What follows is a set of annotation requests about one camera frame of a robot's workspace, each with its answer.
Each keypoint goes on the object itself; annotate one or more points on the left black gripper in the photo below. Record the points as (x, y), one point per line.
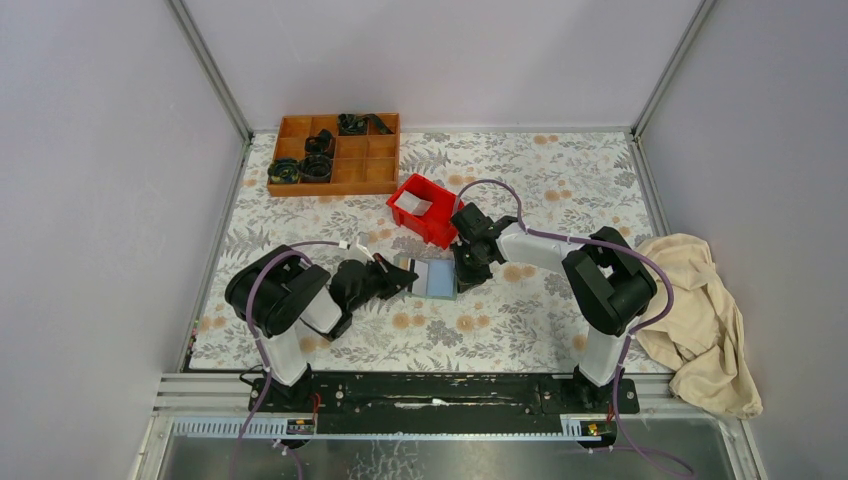
(392, 277)

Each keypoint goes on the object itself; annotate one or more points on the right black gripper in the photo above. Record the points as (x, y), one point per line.
(464, 277)

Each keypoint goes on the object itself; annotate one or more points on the white magnetic stripe card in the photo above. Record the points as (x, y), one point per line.
(419, 286)

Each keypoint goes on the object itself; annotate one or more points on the green card holder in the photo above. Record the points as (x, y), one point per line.
(442, 283)

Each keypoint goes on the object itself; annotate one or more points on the red plastic bin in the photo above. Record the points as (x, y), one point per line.
(434, 227)

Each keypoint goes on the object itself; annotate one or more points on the stack of credit cards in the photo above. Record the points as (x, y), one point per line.
(412, 204)

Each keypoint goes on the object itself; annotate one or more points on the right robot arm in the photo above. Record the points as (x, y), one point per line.
(612, 287)

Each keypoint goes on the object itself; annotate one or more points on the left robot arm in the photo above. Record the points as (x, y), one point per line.
(284, 288)

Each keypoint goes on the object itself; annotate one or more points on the orange compartment tray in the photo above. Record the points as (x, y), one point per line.
(335, 154)

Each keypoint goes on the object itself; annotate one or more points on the beige crumpled cloth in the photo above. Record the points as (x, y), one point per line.
(702, 337)

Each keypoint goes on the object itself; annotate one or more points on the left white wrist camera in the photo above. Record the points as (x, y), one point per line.
(357, 248)

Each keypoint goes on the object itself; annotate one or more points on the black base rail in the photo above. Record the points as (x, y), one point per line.
(387, 403)

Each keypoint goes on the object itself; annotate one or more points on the aluminium frame post left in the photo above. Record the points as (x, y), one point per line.
(203, 55)

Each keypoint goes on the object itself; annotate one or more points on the aluminium frame post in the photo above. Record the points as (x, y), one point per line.
(203, 55)
(694, 26)

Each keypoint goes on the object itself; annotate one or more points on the aluminium frame post right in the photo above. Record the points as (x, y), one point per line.
(694, 26)

